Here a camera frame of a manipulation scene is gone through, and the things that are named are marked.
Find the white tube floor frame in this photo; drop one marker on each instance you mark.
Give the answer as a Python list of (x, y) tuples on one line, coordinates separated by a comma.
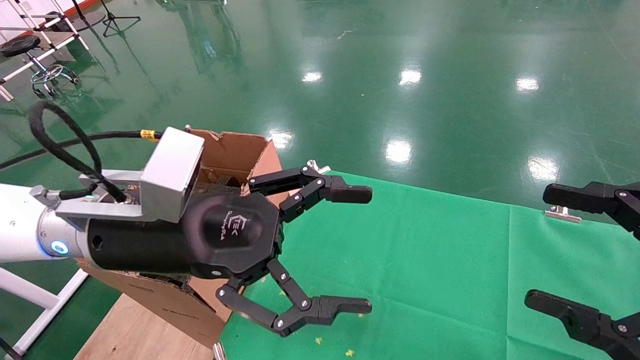
[(30, 295)]

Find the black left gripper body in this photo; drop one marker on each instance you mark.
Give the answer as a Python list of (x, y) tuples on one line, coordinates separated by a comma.
[(230, 235)]

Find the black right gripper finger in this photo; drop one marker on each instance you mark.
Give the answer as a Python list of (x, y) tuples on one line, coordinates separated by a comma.
[(580, 320), (590, 197)]

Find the black curved pole stand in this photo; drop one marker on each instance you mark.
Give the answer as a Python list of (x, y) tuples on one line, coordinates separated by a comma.
[(80, 21)]

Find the black foam block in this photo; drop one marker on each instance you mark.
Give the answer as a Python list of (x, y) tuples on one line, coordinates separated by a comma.
[(220, 184)]

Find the large open cardboard carton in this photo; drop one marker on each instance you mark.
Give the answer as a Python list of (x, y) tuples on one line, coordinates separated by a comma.
[(165, 305)]

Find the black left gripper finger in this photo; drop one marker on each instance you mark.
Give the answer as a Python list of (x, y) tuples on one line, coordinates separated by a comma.
[(350, 194), (340, 306)]

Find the green table cloth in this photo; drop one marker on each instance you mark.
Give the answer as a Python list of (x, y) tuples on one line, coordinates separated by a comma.
[(450, 260)]

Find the white frame work table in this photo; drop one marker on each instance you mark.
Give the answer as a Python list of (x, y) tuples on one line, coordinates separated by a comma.
[(50, 42)]

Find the black tripod microphone stand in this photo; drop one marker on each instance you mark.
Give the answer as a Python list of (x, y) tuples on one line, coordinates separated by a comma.
[(120, 19)]

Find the black round stool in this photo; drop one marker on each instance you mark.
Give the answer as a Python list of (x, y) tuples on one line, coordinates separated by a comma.
[(20, 45)]

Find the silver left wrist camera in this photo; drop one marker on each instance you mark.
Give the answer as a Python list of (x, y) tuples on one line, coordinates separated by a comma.
[(170, 175)]

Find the silver binder clip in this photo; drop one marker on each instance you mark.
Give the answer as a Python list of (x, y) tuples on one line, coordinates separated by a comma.
[(562, 215), (315, 165), (219, 351)]

